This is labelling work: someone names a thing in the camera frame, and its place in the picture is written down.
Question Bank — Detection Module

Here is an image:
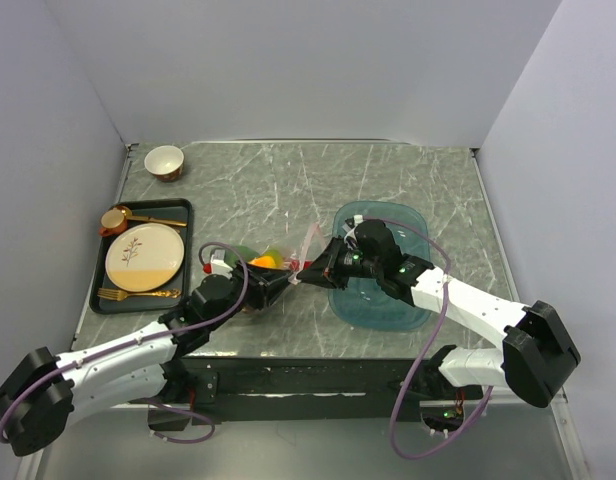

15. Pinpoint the translucent blue plastic container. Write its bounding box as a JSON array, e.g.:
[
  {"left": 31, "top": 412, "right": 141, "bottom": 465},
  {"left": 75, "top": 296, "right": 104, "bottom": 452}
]
[{"left": 329, "top": 201, "right": 431, "bottom": 332}]

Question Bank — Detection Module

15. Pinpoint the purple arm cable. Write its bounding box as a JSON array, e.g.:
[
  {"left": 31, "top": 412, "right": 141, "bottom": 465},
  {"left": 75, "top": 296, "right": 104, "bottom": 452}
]
[
  {"left": 360, "top": 217, "right": 492, "bottom": 460},
  {"left": 0, "top": 242, "right": 250, "bottom": 445}
]

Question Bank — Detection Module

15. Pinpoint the orange green mango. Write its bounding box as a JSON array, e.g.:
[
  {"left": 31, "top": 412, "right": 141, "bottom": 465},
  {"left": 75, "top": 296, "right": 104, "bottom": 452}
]
[{"left": 249, "top": 255, "right": 278, "bottom": 269}]

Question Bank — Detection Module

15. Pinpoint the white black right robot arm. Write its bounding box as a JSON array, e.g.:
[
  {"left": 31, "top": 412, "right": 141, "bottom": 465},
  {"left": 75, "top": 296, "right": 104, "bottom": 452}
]
[{"left": 297, "top": 217, "right": 581, "bottom": 408}]

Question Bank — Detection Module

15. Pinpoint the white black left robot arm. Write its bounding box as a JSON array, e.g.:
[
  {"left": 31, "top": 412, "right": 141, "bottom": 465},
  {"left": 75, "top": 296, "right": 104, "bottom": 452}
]
[{"left": 0, "top": 266, "right": 292, "bottom": 457}]

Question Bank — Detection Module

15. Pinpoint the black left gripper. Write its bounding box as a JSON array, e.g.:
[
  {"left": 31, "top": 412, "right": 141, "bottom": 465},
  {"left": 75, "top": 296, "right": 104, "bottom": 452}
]
[{"left": 206, "top": 259, "right": 292, "bottom": 331}]

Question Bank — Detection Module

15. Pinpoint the small orange cup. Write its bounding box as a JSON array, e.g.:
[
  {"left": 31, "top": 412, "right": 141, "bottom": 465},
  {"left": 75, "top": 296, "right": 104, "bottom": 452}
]
[{"left": 99, "top": 208, "right": 128, "bottom": 237}]

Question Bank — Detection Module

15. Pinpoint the red chili pepper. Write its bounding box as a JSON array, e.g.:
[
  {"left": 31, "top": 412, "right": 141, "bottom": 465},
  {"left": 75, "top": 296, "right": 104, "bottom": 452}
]
[{"left": 288, "top": 259, "right": 312, "bottom": 271}]

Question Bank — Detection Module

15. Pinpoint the clear zip top bag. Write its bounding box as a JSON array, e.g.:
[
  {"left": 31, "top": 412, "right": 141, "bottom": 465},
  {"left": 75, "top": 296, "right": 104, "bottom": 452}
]
[{"left": 243, "top": 222, "right": 327, "bottom": 312}]

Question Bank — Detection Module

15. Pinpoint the black rectangular tray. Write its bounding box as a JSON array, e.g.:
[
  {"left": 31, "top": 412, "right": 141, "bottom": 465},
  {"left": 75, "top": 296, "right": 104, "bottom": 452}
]
[{"left": 89, "top": 199, "right": 193, "bottom": 315}]

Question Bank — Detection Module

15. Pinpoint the white bowl brown outside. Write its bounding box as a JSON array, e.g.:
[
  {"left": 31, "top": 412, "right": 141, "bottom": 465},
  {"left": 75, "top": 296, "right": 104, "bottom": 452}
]
[{"left": 144, "top": 145, "right": 185, "bottom": 182}]

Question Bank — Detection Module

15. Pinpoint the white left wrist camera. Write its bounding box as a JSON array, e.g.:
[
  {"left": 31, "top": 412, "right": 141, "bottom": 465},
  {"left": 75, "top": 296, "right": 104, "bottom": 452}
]
[{"left": 204, "top": 249, "right": 235, "bottom": 278}]

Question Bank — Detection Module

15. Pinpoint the gold fork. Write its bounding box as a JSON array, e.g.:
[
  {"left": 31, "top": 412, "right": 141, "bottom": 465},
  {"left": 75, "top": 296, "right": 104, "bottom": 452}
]
[{"left": 97, "top": 288, "right": 182, "bottom": 302}]

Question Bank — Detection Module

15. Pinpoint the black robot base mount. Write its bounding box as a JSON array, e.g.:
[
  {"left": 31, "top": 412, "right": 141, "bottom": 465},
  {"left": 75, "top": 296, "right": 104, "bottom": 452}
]
[{"left": 107, "top": 354, "right": 494, "bottom": 432}]

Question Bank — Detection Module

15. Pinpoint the gold spoon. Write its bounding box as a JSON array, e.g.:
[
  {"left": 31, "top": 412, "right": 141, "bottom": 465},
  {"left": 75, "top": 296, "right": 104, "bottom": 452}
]
[{"left": 115, "top": 205, "right": 187, "bottom": 227}]

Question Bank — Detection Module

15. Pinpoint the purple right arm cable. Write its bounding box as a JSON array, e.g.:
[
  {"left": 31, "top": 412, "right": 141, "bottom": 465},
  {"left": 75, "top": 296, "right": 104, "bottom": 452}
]
[{"left": 360, "top": 217, "right": 492, "bottom": 460}]

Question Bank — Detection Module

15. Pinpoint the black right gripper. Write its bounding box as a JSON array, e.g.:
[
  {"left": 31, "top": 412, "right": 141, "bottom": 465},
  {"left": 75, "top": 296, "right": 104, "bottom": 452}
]
[{"left": 297, "top": 235, "right": 382, "bottom": 291}]

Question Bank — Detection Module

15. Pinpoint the cream plate with leaf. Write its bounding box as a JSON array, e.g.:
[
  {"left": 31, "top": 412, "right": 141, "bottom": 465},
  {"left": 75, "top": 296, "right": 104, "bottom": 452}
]
[{"left": 105, "top": 223, "right": 185, "bottom": 292}]

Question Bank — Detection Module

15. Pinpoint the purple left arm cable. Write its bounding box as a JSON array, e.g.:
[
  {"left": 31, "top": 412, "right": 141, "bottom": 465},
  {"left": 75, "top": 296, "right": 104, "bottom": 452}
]
[{"left": 0, "top": 242, "right": 250, "bottom": 445}]

